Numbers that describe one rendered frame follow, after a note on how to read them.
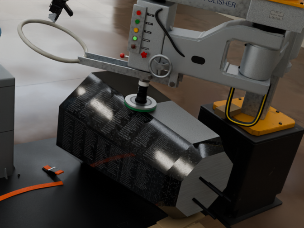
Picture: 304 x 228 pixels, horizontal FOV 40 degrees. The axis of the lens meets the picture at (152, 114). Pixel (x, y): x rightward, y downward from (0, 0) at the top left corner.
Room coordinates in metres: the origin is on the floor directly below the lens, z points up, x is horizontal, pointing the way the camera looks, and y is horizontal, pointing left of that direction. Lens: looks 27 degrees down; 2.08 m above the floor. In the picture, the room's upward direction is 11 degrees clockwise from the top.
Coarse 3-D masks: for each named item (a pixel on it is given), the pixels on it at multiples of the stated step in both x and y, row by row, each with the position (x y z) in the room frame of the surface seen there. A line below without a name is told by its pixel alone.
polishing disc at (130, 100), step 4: (128, 96) 2.53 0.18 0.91; (132, 96) 2.55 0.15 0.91; (136, 96) 2.56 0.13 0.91; (148, 96) 2.60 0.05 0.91; (128, 100) 2.47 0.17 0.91; (132, 100) 2.48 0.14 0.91; (148, 100) 2.53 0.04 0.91; (152, 100) 2.54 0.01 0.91; (128, 104) 2.43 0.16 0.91; (132, 104) 2.42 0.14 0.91; (136, 104) 2.43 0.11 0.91; (140, 104) 2.44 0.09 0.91; (144, 104) 2.46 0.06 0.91; (148, 104) 2.47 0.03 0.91; (152, 104) 2.48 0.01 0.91; (156, 104) 2.49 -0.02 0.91; (136, 108) 2.40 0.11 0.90; (140, 108) 2.40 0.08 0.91; (144, 108) 2.40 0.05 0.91; (148, 108) 2.42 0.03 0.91; (152, 108) 2.44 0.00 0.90
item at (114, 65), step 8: (88, 56) 2.64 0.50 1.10; (96, 56) 2.63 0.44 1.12; (104, 56) 2.62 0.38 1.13; (88, 64) 2.52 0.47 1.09; (96, 64) 2.51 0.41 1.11; (104, 64) 2.50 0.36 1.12; (112, 64) 2.49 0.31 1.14; (120, 64) 2.59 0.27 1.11; (120, 72) 2.47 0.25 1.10; (128, 72) 2.46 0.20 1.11; (136, 72) 2.45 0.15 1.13; (144, 72) 2.44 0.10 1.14; (152, 80) 2.43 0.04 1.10; (160, 80) 2.42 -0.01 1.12; (168, 80) 2.41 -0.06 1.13
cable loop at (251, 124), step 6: (270, 84) 2.34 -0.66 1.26; (234, 90) 2.39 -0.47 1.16; (228, 96) 2.38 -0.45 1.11; (264, 96) 2.33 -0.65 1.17; (228, 102) 2.37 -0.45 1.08; (264, 102) 2.33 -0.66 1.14; (228, 108) 2.37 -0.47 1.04; (228, 114) 2.37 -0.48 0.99; (258, 114) 2.33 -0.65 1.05; (228, 120) 2.37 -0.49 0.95; (234, 120) 2.37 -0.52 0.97; (258, 120) 2.34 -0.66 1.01; (246, 126) 2.35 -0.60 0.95
